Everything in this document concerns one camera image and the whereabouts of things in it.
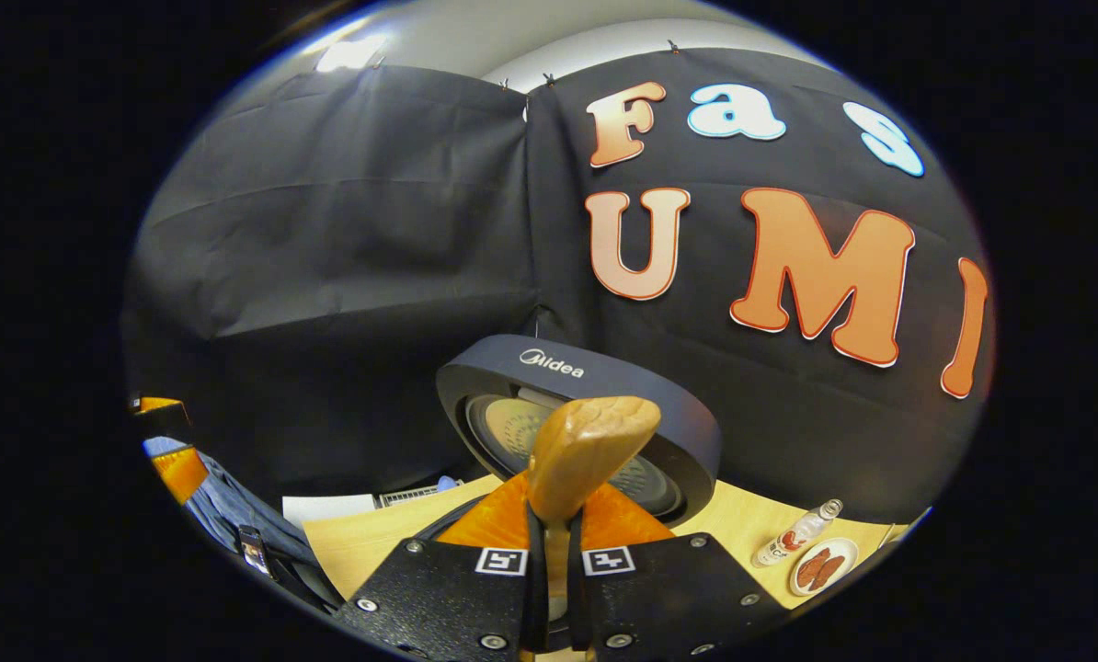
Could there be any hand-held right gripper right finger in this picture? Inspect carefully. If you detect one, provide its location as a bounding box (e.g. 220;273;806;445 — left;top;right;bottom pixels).
567;478;789;662

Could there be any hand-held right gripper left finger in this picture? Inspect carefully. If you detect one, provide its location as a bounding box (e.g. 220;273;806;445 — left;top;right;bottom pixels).
333;471;550;662

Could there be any wooden spoon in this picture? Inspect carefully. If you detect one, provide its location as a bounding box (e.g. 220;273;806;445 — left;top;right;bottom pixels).
526;396;662;626

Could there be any dark grey rice cooker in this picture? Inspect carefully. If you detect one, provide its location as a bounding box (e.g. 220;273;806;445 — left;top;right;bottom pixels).
416;334;723;543

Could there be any person's blue jeans leg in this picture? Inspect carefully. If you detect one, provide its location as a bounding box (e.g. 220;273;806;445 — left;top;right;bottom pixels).
181;451;343;612

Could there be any clear plastic drink bottle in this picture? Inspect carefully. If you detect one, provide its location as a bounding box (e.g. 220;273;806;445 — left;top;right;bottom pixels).
753;499;844;568

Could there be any white box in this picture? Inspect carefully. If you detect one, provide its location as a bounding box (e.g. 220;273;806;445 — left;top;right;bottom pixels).
282;494;380;527

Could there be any white round plate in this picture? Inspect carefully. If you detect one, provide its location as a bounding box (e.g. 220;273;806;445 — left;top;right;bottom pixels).
788;537;860;598

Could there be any black backdrop cloth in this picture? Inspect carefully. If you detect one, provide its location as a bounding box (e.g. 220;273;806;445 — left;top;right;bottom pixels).
124;46;996;525

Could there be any ceiling light panel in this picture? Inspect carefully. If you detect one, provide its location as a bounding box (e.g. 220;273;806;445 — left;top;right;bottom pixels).
315;35;389;74

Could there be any wire basket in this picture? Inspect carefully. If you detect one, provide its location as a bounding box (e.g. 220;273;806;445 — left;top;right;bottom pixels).
376;483;444;508

